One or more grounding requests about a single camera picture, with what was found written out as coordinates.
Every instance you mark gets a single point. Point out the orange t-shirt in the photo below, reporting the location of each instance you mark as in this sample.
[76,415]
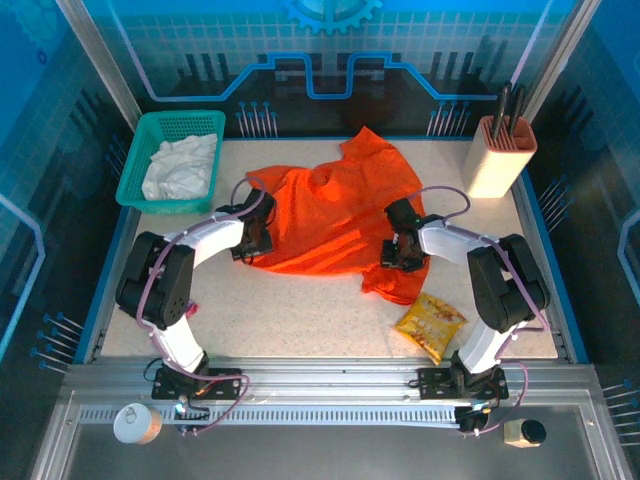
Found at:
[340,220]

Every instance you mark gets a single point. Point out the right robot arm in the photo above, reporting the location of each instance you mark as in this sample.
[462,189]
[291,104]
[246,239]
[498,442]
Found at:
[505,285]

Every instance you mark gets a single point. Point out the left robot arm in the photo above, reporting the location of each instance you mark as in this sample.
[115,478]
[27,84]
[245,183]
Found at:
[165,280]

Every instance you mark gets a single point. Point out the yellow snack bag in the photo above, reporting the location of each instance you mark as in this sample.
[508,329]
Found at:
[425,325]

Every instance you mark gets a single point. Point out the white t-shirt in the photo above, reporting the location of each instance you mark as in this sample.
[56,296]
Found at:
[175,170]

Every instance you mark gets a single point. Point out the beige knife block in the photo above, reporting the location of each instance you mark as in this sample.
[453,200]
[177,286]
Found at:
[492,170]

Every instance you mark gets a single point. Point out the green plastic basket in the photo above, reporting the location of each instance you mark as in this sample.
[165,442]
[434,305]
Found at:
[150,206]

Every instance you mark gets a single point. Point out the small jar with black lid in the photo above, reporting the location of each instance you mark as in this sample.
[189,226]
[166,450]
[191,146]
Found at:
[515,432]

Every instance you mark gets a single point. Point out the tin can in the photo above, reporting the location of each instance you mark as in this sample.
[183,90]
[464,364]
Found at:
[132,425]

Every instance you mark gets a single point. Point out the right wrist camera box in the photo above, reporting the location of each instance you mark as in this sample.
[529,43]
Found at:
[396,243]

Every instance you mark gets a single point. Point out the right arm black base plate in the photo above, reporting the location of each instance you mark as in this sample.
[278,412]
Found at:
[432,382]

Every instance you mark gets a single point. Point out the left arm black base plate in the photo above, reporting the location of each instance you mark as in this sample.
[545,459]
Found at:
[225,382]

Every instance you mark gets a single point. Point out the aluminium mounting rail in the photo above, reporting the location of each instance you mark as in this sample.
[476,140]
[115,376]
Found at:
[325,375]

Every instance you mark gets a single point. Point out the aluminium frame post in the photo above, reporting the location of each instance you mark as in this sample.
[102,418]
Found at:
[560,55]
[95,55]

